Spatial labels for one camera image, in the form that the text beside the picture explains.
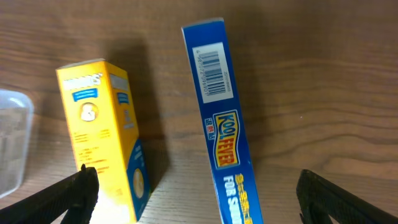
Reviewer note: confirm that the clear plastic container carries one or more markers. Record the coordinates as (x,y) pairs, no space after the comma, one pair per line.
(17,112)

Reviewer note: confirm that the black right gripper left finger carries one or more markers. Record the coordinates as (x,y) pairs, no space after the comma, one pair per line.
(74,197)

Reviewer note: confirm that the blue Kool Fever box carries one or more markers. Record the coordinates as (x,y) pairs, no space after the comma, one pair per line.
(221,117)

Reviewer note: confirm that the yellow cough syrup box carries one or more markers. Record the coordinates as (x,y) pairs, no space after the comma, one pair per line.
(104,133)

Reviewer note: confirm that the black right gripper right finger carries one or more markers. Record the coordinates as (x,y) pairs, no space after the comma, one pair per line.
(321,201)

